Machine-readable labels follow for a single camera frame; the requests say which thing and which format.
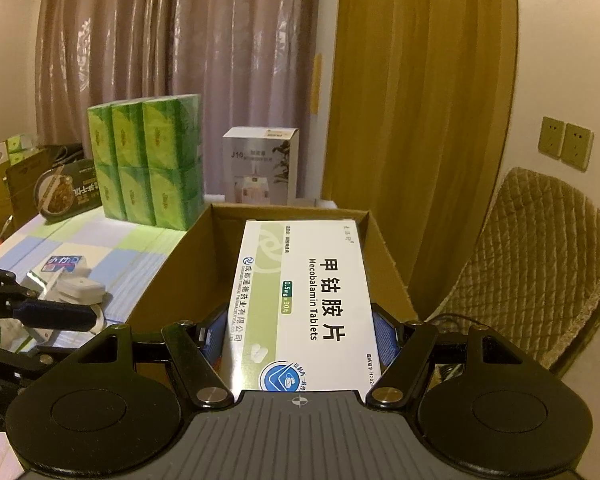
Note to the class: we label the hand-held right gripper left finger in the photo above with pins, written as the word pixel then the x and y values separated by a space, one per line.
pixel 215 332

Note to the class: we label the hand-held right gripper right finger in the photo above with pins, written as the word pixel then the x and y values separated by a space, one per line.
pixel 386 335

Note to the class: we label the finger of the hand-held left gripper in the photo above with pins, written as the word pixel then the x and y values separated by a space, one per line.
pixel 10 360
pixel 55 317

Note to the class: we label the white power adapter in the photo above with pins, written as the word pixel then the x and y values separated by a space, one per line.
pixel 77 290

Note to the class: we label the clear toothpick box blue label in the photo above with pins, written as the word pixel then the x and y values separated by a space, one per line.
pixel 62 262

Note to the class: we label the large brown cardboard box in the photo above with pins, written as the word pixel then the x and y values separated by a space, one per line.
pixel 180 270

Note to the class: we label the white medicine box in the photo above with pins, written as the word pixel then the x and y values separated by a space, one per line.
pixel 305 285

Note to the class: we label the dark green instant noodle bowl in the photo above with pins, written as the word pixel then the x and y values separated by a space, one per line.
pixel 65 192

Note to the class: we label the printed brown cardboard carton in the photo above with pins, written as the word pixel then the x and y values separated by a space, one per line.
pixel 27 180

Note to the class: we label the white humidifier box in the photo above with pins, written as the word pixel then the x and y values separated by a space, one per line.
pixel 260 170

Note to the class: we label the quilted beige chair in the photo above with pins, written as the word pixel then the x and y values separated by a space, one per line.
pixel 540 250

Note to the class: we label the small green tissue boxes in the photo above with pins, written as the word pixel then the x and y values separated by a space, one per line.
pixel 21 143

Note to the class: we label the stack of green tissue packs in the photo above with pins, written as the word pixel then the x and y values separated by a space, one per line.
pixel 145 160

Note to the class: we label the beige curtain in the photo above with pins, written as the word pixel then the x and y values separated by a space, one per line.
pixel 180 35

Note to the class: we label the beige wall socket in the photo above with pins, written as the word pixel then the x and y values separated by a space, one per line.
pixel 551 137
pixel 577 146

